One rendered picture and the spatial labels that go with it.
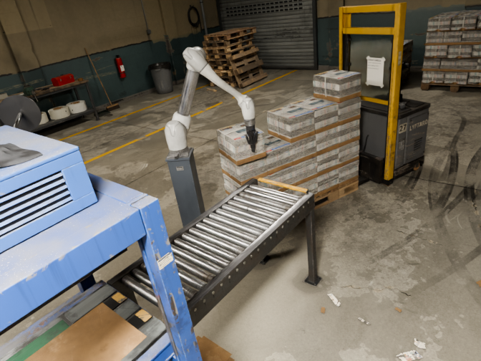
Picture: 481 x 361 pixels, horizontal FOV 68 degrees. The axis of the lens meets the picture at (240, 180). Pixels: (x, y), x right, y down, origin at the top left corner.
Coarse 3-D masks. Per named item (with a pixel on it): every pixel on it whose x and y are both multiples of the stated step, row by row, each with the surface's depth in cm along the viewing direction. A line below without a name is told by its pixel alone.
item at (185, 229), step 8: (248, 184) 274; (256, 184) 280; (224, 200) 257; (216, 208) 248; (200, 216) 242; (208, 216) 243; (192, 224) 235; (176, 232) 229; (184, 232) 228; (136, 264) 205; (120, 272) 201; (128, 272) 200; (144, 272) 209; (112, 280) 196; (120, 280) 196; (136, 280) 205; (120, 288) 198; (128, 288) 202
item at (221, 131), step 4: (236, 124) 324; (240, 124) 322; (244, 124) 321; (220, 128) 318; (224, 128) 317; (228, 128) 315; (232, 128) 314; (236, 128) 313; (220, 132) 310; (224, 132) 309; (228, 132) 308; (220, 136) 313; (220, 140) 316; (220, 144) 318; (224, 144) 310; (220, 148) 321; (224, 148) 313
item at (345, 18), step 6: (342, 6) 369; (342, 12) 367; (342, 18) 370; (348, 18) 372; (342, 24) 372; (348, 24) 375; (342, 30) 375; (342, 36) 378; (342, 42) 381; (348, 42) 381; (342, 48) 383; (348, 48) 384; (342, 54) 386; (348, 54) 387; (342, 60) 389; (348, 60) 390; (342, 66) 392; (348, 66) 393
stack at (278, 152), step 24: (264, 144) 334; (288, 144) 326; (312, 144) 341; (240, 168) 307; (264, 168) 320; (288, 168) 335; (312, 168) 350; (288, 192) 346; (312, 192) 363; (336, 192) 382
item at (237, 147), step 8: (256, 128) 306; (232, 136) 296; (240, 136) 294; (264, 136) 299; (232, 144) 295; (240, 144) 292; (256, 144) 300; (232, 152) 298; (240, 152) 296; (248, 152) 299; (256, 152) 303
